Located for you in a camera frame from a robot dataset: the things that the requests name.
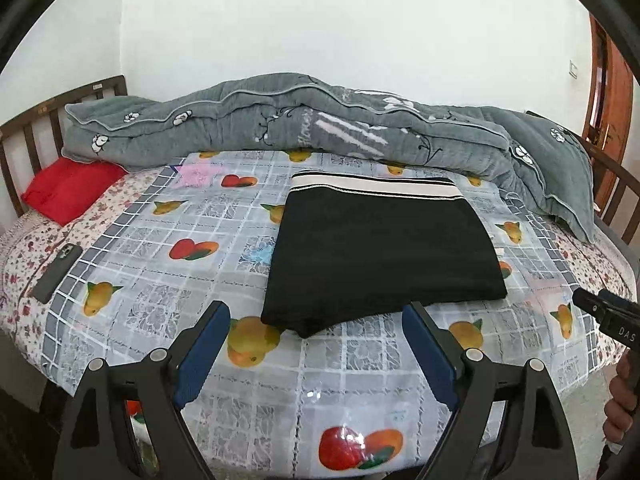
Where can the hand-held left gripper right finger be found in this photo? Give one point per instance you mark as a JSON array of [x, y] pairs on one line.
[[430, 355]]

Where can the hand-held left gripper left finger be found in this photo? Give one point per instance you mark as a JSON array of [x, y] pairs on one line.
[[205, 355]]

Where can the wooden footboard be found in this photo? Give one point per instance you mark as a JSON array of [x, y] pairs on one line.
[[620, 172]]

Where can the red pillow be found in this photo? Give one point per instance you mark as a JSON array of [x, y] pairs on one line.
[[70, 187]]

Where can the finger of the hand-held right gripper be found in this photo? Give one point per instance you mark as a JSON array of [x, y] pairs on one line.
[[590, 304]]

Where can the dark wooden headboard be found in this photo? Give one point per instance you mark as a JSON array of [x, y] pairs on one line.
[[50, 107]]

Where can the floral bedsheet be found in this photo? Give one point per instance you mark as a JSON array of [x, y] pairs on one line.
[[25, 260]]

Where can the black pants with striped waistband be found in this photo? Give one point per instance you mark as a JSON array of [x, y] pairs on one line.
[[380, 250]]

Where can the fruit print plastic sheet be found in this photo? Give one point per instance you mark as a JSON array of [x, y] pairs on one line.
[[175, 290]]

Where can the black smartphone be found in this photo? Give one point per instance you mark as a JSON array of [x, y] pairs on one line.
[[55, 272]]

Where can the person's right hand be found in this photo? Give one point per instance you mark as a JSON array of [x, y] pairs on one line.
[[622, 405]]

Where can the white wall switch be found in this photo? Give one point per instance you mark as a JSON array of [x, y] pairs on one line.
[[573, 68]]

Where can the grey quilt with flower print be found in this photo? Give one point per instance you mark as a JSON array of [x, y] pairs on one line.
[[250, 120]]

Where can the brown wooden door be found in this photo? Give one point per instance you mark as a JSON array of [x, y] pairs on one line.
[[617, 85]]

